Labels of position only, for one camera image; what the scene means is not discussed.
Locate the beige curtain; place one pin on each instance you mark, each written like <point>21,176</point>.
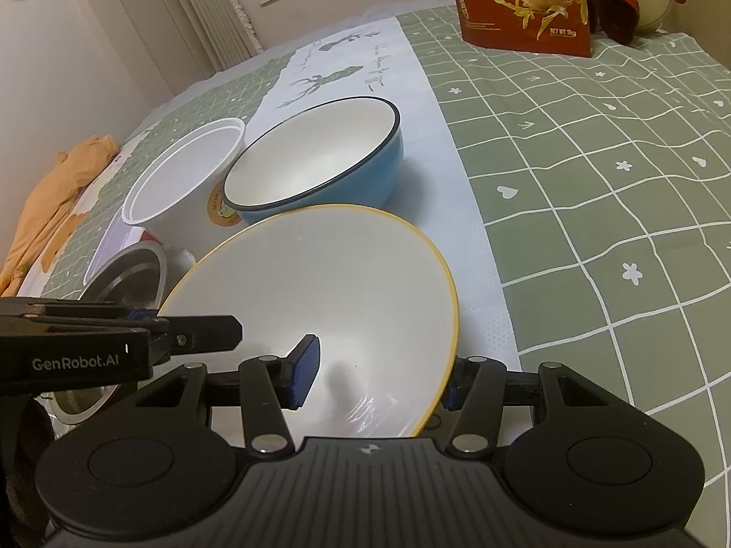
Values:
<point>218,33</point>

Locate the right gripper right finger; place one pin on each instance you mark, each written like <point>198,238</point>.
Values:
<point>475,390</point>

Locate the red quail eggs bag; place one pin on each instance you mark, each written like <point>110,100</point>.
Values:
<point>536,26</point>

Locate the dark red round object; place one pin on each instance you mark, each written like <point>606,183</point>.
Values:
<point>618,19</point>

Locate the white disposable plastic bowl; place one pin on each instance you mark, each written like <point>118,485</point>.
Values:
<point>179,198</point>

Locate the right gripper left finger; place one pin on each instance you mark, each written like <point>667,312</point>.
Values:
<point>269,385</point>

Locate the white deer table runner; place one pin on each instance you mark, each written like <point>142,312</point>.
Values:
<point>433,192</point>

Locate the orange cloth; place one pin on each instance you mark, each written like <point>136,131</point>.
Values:
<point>50,202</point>

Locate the blue enamel bowl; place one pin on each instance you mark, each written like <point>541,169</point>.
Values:
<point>345,151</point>

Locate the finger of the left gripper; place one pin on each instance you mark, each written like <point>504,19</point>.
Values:
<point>138,314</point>

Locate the cartoon print bedsheet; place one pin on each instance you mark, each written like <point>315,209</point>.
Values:
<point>40,271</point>

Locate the lilac rectangular plastic tray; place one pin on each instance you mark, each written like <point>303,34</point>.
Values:
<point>117,237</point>

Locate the white yellow-rimmed ceramic bowl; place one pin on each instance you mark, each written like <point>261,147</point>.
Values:
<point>373,288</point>

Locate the green checked tablecloth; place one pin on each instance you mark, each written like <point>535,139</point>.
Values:
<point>604,187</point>

